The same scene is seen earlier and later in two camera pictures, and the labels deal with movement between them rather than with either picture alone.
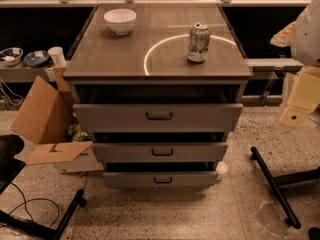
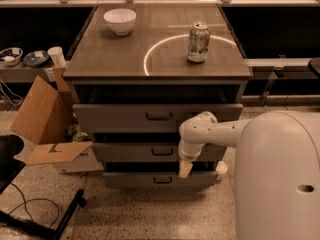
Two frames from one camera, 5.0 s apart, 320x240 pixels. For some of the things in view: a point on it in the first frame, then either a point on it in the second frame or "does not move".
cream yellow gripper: [307, 39] -> [186, 155]
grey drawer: [160, 152] does not move
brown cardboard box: [42, 125] does not move
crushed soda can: [198, 42] does not move
